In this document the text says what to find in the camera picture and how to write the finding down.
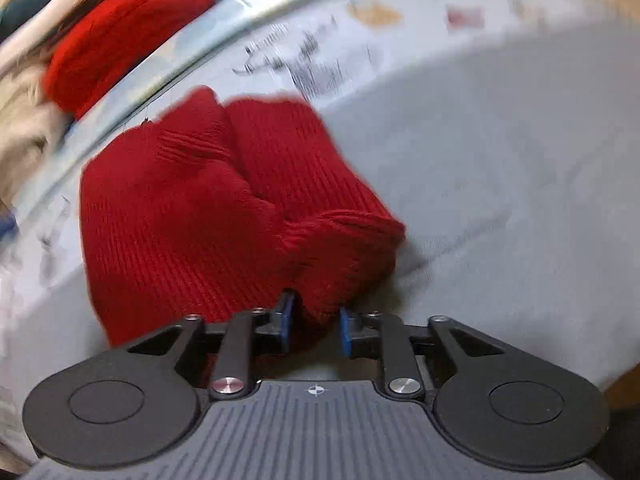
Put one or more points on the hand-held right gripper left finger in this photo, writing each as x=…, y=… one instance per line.
x=286, y=325

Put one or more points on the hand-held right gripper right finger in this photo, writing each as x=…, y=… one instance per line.
x=345, y=332

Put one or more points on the dark red knit sweater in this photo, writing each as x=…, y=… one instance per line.
x=190, y=220

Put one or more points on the cream folded blanket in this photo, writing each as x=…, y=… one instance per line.
x=25, y=130

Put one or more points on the red folded blanket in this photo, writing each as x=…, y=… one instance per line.
x=115, y=35

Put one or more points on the dark teal shark plush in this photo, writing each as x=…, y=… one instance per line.
x=30, y=5

